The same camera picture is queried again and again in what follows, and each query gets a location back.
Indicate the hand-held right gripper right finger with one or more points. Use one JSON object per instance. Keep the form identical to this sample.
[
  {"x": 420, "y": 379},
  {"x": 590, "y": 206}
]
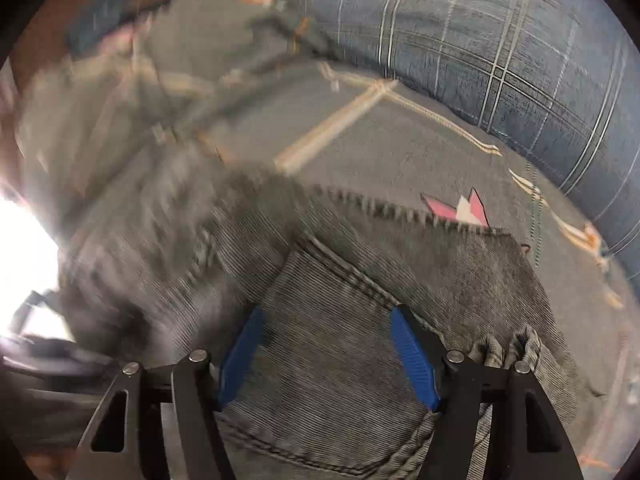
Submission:
[{"x": 415, "y": 360}]

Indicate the dark blue denim garment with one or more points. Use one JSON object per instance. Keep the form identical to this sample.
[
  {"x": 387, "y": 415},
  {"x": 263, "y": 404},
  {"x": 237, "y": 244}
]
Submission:
[{"x": 130, "y": 0}]

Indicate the grey patterned bedsheet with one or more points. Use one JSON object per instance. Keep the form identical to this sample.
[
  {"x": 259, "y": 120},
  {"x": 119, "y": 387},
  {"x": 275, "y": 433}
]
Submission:
[{"x": 400, "y": 150}]

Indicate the grey denim pants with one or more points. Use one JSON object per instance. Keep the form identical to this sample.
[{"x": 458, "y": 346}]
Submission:
[{"x": 350, "y": 410}]

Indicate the blue plaid pillow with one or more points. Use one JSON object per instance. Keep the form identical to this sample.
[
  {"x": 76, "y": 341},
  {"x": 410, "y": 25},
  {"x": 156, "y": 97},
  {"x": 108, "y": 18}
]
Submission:
[{"x": 475, "y": 35}]

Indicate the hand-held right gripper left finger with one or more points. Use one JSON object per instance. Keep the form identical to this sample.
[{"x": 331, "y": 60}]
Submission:
[{"x": 240, "y": 355}]

